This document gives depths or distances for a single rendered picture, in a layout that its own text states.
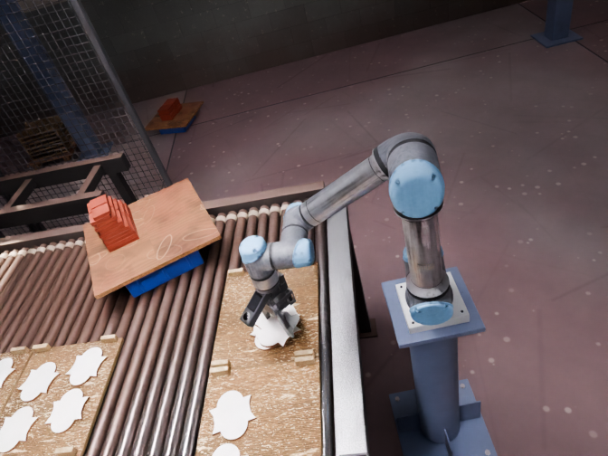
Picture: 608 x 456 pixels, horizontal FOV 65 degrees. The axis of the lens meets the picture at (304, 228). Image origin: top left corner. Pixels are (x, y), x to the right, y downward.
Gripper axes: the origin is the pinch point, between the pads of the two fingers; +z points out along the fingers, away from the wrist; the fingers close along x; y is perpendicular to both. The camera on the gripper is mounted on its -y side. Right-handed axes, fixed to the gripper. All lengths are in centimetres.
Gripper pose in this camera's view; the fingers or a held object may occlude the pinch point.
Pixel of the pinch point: (279, 327)
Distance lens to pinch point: 150.9
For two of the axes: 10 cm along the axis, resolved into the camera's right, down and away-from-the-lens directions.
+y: 7.1, -5.8, 4.1
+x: -6.7, -3.6, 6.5
